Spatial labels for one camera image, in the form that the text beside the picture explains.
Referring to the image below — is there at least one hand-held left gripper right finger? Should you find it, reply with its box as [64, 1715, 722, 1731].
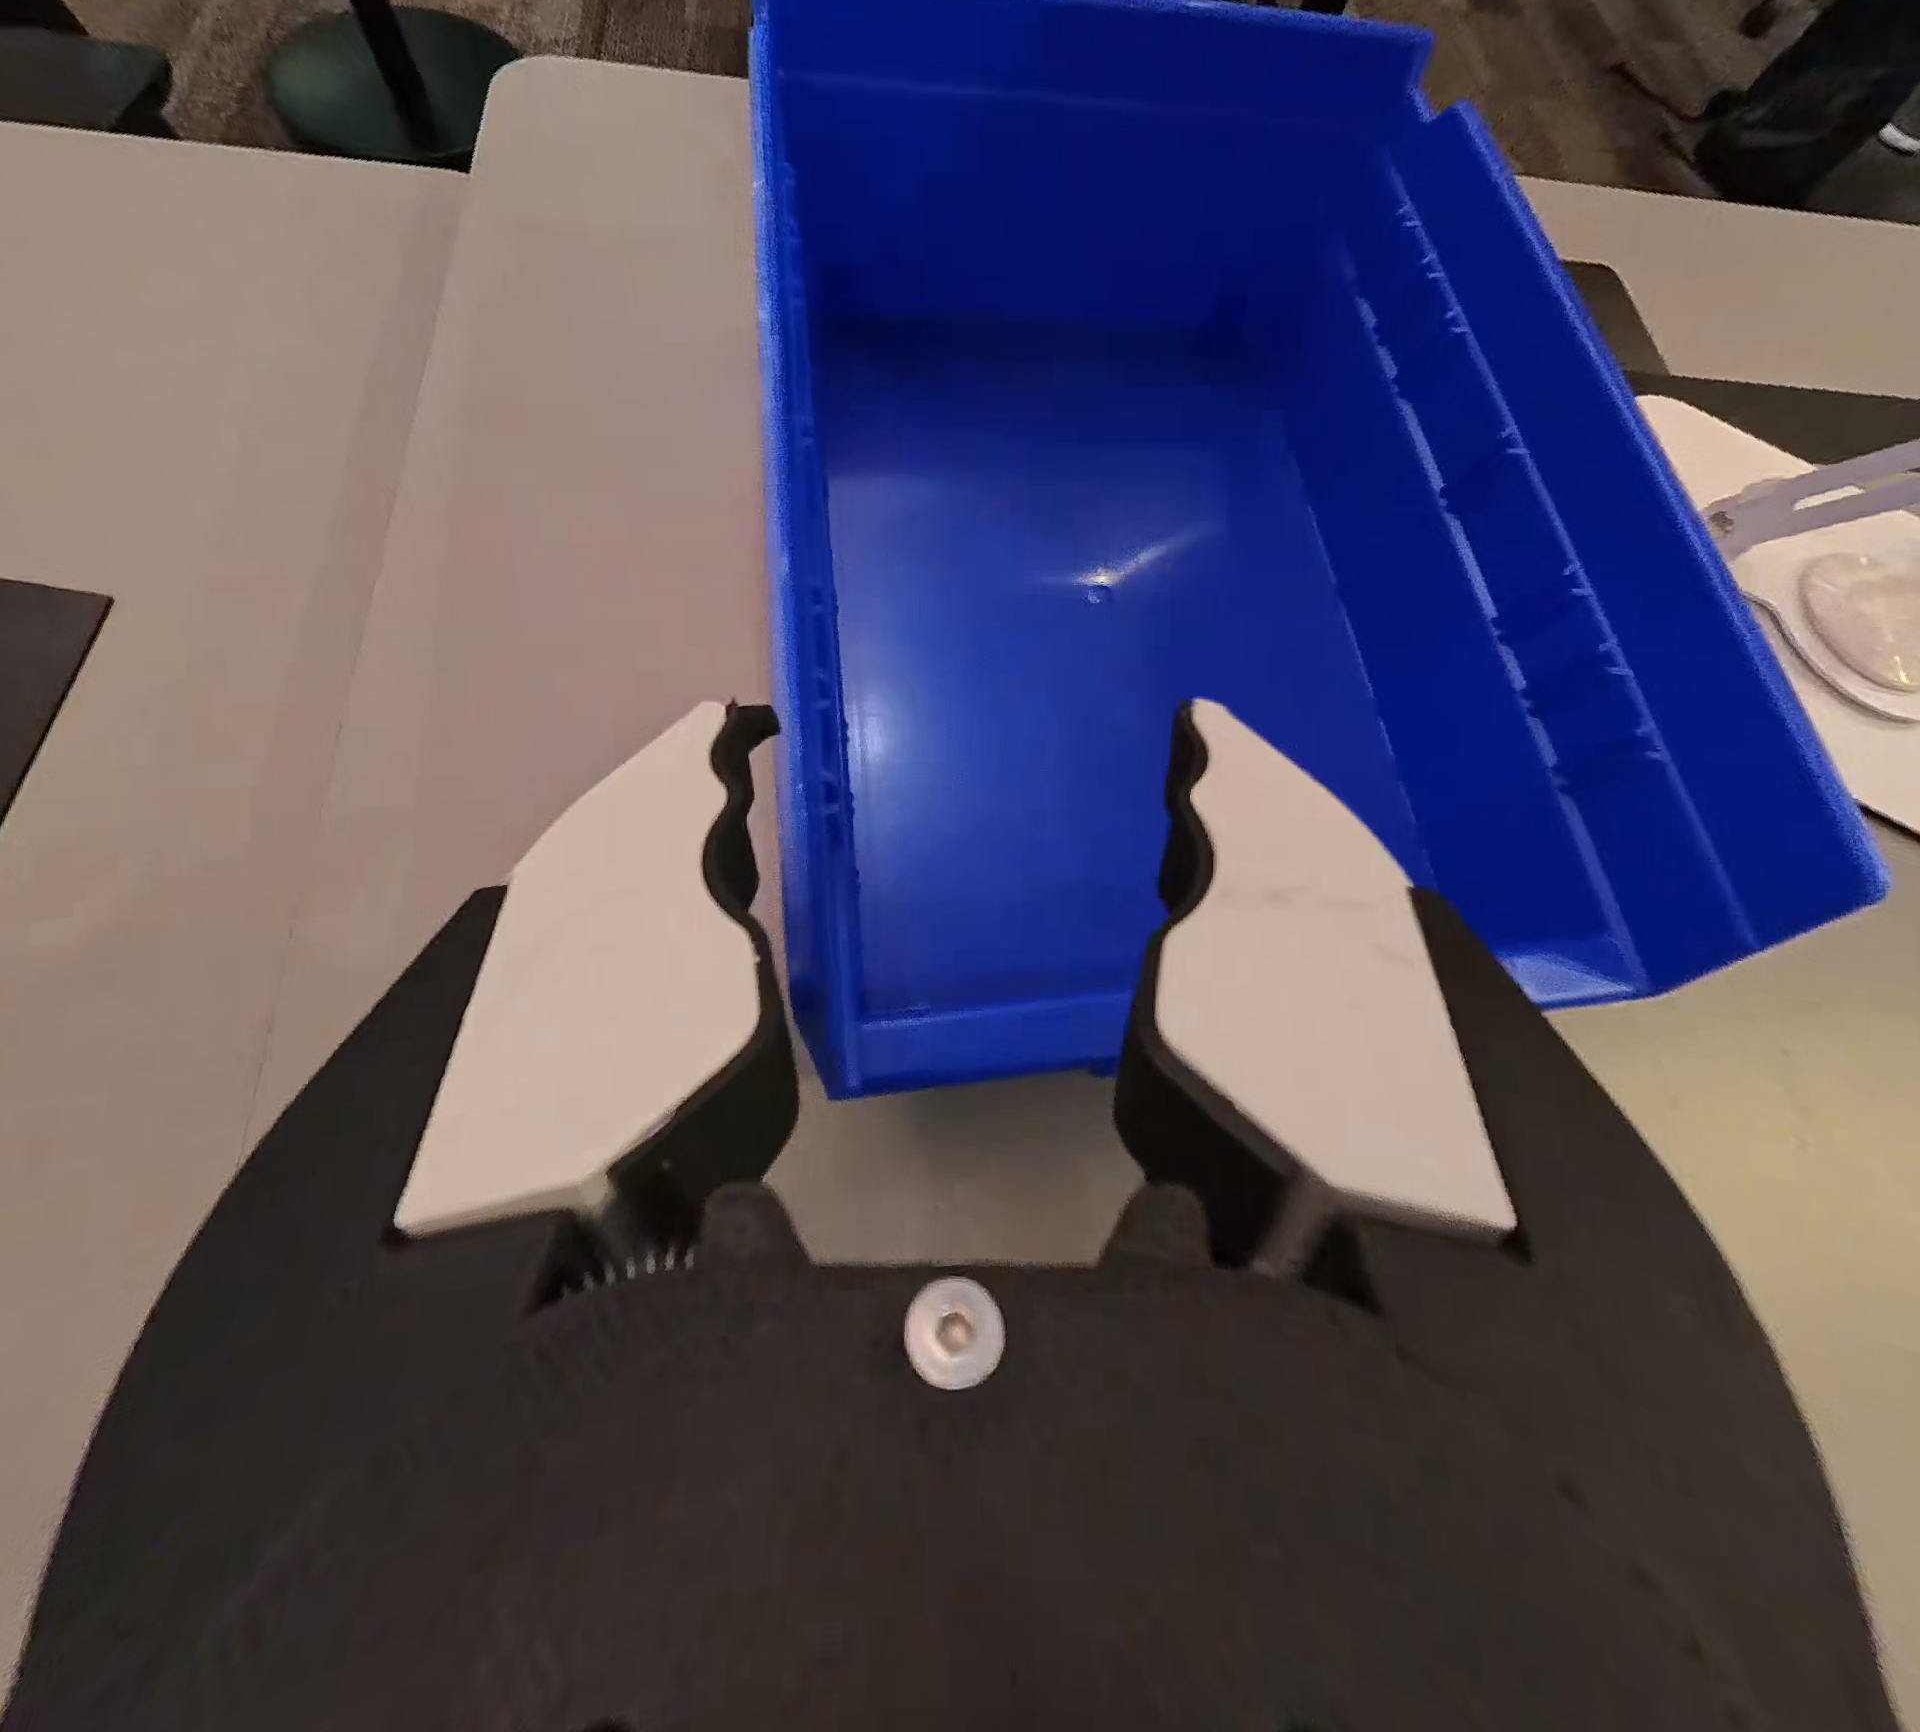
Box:
[1111, 696, 1520, 1273]

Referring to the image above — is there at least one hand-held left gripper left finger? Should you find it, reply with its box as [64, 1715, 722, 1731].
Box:
[391, 700, 801, 1240]

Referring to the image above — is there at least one blue plastic bin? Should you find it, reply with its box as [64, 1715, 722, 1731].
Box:
[743, 0, 1892, 1102]

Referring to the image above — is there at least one grey desk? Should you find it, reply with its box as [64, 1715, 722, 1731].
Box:
[0, 52, 1920, 1345]

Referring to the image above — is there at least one instruction sheet on stand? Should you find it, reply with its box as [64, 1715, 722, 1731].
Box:
[1632, 395, 1920, 843]

